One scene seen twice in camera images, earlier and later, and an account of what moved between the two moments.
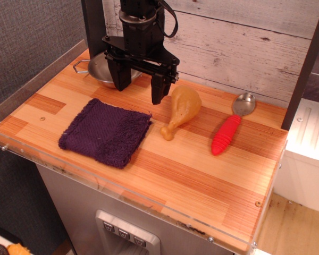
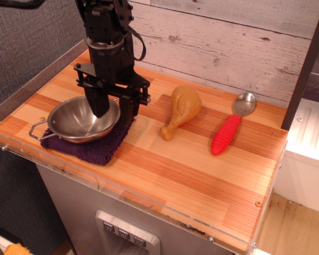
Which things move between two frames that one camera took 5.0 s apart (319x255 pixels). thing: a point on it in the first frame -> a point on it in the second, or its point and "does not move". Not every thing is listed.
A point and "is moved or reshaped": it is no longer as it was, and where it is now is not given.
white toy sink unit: [303, 174] does not move
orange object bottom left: [17, 249] does not move
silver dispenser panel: [117, 236] does not move
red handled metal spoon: [243, 104] does not move
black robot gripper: [143, 47] -> [111, 68]
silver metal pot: [99, 68] is moved or reshaped
